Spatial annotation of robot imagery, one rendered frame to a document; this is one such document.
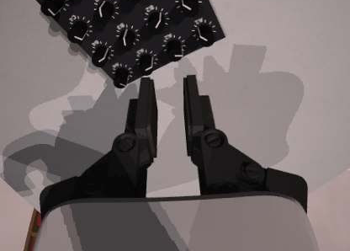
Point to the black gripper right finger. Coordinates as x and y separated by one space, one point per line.
226 169

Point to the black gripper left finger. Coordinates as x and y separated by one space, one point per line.
117 174

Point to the black knob box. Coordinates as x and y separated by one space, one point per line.
137 29

